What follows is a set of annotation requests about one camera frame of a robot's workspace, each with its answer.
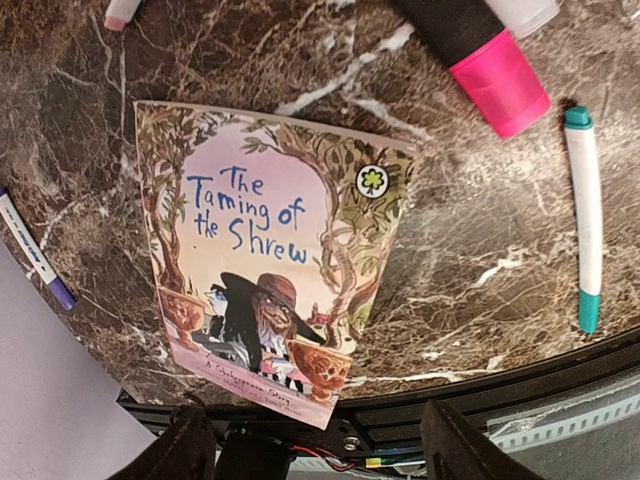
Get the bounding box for black front rail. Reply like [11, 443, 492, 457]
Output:
[117, 327, 640, 454]

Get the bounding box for white pink-tipped marker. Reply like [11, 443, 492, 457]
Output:
[104, 0, 142, 31]

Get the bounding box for white slotted cable duct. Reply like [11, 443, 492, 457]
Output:
[488, 395, 639, 453]

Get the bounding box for pastel yellow pink highlighter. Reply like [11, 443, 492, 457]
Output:
[486, 0, 560, 39]

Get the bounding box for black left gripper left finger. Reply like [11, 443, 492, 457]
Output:
[108, 408, 216, 480]

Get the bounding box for small circuit board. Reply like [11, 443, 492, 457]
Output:
[364, 453, 426, 476]

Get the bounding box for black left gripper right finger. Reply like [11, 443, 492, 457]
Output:
[420, 400, 542, 480]

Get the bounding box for Taming of the Shrew book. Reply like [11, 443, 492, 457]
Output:
[134, 100, 417, 429]

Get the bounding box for white teal marker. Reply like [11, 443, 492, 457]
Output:
[564, 106, 603, 334]

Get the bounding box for black pink highlighter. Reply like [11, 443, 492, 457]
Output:
[392, 0, 551, 139]

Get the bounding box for white purple marker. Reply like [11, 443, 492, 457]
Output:
[1, 188, 76, 311]

